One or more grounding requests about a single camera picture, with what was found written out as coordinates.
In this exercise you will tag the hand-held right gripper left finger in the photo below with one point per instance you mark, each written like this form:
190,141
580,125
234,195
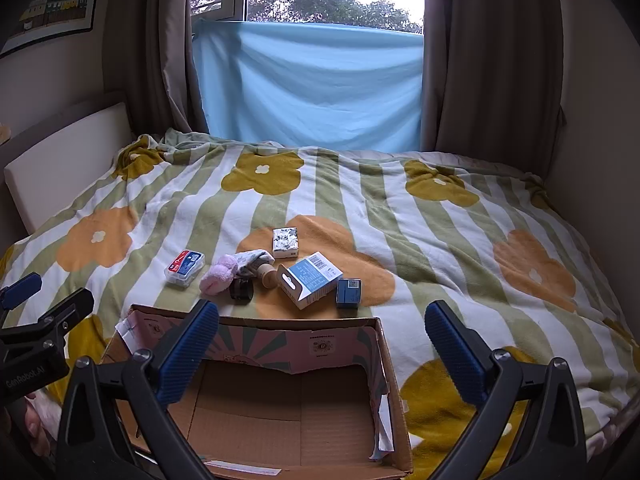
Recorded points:
192,355

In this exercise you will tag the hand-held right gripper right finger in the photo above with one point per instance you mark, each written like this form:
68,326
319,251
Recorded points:
457,355

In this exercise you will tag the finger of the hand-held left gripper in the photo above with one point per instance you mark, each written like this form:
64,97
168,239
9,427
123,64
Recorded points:
65,312
20,290

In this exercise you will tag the pink fluffy towel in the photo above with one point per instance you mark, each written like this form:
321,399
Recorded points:
219,279

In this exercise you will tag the black jar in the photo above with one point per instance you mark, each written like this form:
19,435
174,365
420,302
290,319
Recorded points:
241,291

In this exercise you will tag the clear plastic floss box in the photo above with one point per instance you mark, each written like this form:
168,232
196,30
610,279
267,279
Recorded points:
185,268

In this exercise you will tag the cardboard box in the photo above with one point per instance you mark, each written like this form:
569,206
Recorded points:
280,410

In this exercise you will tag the white patterned sock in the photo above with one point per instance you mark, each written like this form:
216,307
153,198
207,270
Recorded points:
254,259

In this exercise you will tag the small blue box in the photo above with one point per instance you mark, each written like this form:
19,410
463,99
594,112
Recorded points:
348,292

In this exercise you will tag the blue and white carton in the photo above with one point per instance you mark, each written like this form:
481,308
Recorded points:
310,280

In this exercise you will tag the white patterned tissue pack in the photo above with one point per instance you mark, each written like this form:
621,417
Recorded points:
285,242

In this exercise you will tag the person's left hand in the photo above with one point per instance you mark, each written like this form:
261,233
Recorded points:
36,422

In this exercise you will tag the white padded headboard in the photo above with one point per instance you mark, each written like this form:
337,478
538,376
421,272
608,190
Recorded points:
65,160

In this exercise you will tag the striped floral blanket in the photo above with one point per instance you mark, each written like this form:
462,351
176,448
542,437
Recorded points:
350,210

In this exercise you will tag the brown curtain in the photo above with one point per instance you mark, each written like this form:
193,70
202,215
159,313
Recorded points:
495,55
150,45

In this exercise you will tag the light blue cloth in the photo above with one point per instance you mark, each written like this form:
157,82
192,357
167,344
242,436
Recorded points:
310,85

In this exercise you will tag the wall poster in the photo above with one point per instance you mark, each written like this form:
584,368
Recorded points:
50,0

